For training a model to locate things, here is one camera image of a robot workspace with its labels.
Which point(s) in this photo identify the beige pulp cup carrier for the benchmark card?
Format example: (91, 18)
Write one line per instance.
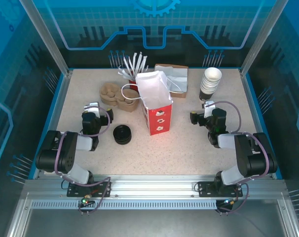
(110, 90)

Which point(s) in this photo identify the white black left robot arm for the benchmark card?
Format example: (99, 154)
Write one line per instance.
(50, 158)

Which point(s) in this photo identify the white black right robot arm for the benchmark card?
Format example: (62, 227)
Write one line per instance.
(243, 153)

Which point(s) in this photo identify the brown cardboard napkin box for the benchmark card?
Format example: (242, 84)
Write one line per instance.
(181, 95)

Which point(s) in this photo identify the stack of black cup lids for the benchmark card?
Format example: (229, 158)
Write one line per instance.
(122, 142)

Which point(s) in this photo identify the stack of paper cups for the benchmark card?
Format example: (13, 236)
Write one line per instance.
(207, 92)

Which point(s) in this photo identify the red straw holder cup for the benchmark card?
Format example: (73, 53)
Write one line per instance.
(132, 82)

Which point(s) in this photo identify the bent white wrapped straw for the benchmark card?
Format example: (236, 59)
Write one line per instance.
(124, 71)

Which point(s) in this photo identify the stack of white napkins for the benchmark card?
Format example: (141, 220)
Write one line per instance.
(176, 74)

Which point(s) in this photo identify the small LED circuit board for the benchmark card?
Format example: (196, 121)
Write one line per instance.
(229, 202)
(85, 201)

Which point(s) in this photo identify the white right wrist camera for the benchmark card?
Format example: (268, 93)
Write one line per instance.
(208, 109)

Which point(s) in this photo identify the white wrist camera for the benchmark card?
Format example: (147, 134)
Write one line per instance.
(92, 109)
(208, 109)

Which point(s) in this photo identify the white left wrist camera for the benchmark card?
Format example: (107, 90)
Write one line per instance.
(92, 109)

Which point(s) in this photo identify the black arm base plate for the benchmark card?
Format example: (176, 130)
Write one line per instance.
(205, 190)
(102, 188)

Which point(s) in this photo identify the aluminium frame beam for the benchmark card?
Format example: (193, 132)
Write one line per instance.
(152, 187)

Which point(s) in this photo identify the aluminium frame post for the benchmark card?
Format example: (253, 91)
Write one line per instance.
(48, 39)
(261, 37)

